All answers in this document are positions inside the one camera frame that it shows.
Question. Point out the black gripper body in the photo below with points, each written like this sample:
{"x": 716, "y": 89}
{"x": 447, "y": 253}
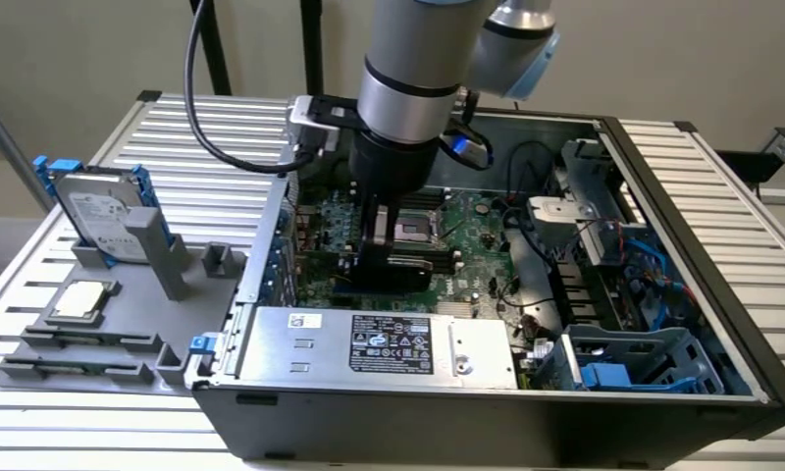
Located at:
{"x": 392, "y": 164}

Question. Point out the black graphics card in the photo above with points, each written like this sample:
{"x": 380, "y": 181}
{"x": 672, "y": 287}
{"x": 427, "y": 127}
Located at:
{"x": 408, "y": 275}

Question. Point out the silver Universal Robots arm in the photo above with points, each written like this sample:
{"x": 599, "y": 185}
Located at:
{"x": 408, "y": 73}

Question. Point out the CPU socket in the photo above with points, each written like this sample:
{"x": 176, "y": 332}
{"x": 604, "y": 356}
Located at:
{"x": 420, "y": 226}

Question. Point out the black RAM slots bank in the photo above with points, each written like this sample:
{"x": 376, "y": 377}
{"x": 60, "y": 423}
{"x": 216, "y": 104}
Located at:
{"x": 425, "y": 197}
{"x": 441, "y": 262}

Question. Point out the silver coin battery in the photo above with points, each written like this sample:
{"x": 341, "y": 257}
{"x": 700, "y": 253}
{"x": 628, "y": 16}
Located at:
{"x": 483, "y": 207}

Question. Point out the green motherboard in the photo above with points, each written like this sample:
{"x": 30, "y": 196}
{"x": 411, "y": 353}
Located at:
{"x": 477, "y": 265}

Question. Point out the silver power supply unit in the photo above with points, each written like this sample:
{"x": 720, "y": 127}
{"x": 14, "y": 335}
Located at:
{"x": 379, "y": 348}

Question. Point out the black tripod pole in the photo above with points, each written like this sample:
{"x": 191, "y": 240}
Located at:
{"x": 312, "y": 49}
{"x": 212, "y": 49}

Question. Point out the black finned air shroud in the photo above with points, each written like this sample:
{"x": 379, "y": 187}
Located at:
{"x": 585, "y": 294}

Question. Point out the blue case latch clip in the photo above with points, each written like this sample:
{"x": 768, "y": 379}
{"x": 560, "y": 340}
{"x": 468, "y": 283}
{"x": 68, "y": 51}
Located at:
{"x": 204, "y": 349}

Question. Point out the grey parts rack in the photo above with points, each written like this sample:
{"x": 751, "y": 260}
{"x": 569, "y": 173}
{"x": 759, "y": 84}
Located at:
{"x": 137, "y": 314}

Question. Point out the black open PC case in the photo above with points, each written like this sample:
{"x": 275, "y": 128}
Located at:
{"x": 471, "y": 427}

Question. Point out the blue disk bay latch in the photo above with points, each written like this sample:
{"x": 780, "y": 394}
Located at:
{"x": 605, "y": 378}

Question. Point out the silver CPU chip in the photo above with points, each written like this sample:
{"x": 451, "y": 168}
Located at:
{"x": 81, "y": 300}

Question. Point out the grey-blue disk bay cage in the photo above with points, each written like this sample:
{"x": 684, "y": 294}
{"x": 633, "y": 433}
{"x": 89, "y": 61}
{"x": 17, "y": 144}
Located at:
{"x": 667, "y": 358}

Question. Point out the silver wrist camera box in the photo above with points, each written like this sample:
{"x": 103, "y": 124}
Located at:
{"x": 311, "y": 120}

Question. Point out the silver metal drive bracket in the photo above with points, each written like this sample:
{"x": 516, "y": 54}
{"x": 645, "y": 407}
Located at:
{"x": 556, "y": 212}

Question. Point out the grey metal drive bay frame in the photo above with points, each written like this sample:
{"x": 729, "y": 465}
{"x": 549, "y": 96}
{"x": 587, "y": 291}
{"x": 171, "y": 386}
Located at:
{"x": 601, "y": 196}

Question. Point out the hard disk with blue bracket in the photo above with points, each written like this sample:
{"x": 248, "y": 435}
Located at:
{"x": 101, "y": 211}

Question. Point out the grey metal frame post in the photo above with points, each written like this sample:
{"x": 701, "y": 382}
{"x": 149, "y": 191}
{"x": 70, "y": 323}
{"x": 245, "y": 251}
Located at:
{"x": 2, "y": 147}

